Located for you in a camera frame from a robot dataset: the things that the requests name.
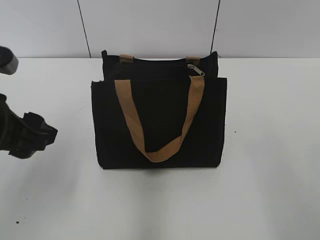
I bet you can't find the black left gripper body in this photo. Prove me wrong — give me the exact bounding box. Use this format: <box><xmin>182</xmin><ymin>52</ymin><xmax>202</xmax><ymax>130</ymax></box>
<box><xmin>0</xmin><ymin>112</ymin><xmax>58</xmax><ymax>158</ymax></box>

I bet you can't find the black canvas tote bag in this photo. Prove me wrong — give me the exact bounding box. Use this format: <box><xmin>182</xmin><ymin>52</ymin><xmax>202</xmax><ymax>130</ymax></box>
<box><xmin>91</xmin><ymin>50</ymin><xmax>228</xmax><ymax>170</ymax></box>

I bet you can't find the silver zipper pull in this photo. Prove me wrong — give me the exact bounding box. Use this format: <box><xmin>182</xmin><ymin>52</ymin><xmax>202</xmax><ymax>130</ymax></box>
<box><xmin>187</xmin><ymin>64</ymin><xmax>205</xmax><ymax>77</ymax></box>

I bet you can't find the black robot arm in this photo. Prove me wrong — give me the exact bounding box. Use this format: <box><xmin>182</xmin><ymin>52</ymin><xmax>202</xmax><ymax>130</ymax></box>
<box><xmin>0</xmin><ymin>94</ymin><xmax>58</xmax><ymax>159</ymax></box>

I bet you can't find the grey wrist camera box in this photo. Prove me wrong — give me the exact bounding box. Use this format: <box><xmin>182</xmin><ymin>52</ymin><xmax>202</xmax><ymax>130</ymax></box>
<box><xmin>0</xmin><ymin>46</ymin><xmax>19</xmax><ymax>75</ymax></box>

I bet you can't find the tan rear bag handle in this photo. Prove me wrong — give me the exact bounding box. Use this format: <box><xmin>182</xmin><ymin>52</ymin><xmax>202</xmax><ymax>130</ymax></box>
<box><xmin>119</xmin><ymin>54</ymin><xmax>201</xmax><ymax>63</ymax></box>

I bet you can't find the tan bag handle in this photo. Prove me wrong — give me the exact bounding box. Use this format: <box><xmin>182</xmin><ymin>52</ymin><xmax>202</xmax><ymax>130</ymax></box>
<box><xmin>119</xmin><ymin>54</ymin><xmax>201</xmax><ymax>63</ymax></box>
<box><xmin>114</xmin><ymin>76</ymin><xmax>205</xmax><ymax>163</ymax></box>

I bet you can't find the tan front bag handle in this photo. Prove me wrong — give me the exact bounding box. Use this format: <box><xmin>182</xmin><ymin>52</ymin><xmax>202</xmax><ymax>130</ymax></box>
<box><xmin>114</xmin><ymin>76</ymin><xmax>205</xmax><ymax>163</ymax></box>

